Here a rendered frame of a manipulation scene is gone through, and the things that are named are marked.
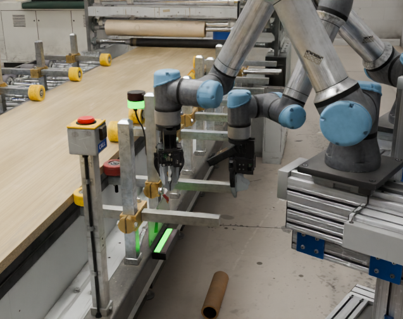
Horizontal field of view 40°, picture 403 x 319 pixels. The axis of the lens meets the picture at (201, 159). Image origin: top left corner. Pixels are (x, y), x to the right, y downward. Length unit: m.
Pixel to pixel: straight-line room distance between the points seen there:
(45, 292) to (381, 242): 0.93
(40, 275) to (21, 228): 0.15
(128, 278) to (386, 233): 0.74
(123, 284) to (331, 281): 1.58
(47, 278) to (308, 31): 0.99
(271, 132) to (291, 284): 1.76
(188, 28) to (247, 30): 2.83
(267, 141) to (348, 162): 2.95
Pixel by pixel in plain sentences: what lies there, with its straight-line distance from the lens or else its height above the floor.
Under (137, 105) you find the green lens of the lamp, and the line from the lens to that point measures 1.80.
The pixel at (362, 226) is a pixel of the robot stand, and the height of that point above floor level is 0.95.
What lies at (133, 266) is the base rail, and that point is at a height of 0.70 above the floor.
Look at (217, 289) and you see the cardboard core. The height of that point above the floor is 0.08.
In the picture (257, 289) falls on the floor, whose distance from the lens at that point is 2.90.
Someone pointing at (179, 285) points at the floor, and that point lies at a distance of 2.93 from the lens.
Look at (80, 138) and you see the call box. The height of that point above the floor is 1.19.
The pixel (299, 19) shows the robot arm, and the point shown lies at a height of 1.44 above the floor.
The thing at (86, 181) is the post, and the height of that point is 1.08.
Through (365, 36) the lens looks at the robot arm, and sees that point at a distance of 1.97.
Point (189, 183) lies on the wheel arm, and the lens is 1.89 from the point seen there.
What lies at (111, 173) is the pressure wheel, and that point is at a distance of 1.94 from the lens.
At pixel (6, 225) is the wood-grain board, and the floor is 0.90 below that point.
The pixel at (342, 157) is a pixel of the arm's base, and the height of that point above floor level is 1.08.
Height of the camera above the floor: 1.59
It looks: 20 degrees down
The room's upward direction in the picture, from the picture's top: 1 degrees counter-clockwise
